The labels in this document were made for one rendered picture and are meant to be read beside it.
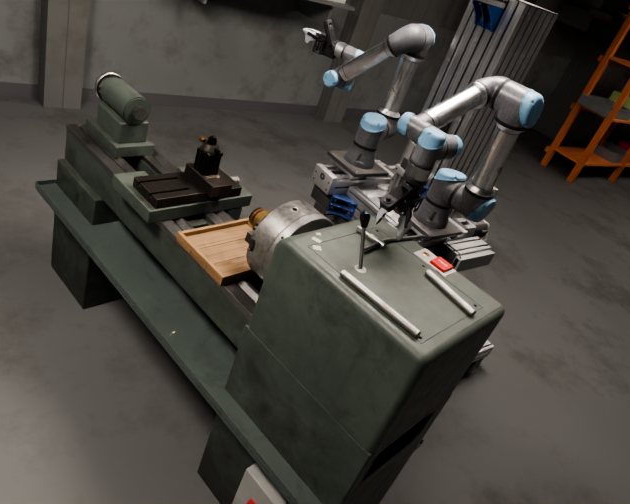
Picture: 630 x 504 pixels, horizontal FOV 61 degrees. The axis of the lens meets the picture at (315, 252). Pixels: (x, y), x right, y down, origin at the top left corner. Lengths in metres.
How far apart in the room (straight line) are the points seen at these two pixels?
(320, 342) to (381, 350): 0.22
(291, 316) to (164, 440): 1.11
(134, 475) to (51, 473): 0.31
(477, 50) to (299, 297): 1.30
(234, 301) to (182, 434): 0.85
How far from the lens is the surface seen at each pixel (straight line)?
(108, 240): 2.66
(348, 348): 1.53
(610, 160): 9.52
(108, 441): 2.55
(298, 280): 1.60
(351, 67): 2.53
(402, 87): 2.58
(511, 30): 2.32
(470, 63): 2.40
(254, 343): 1.84
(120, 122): 2.64
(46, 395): 2.70
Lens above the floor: 2.08
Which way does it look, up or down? 31 degrees down
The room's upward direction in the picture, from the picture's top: 21 degrees clockwise
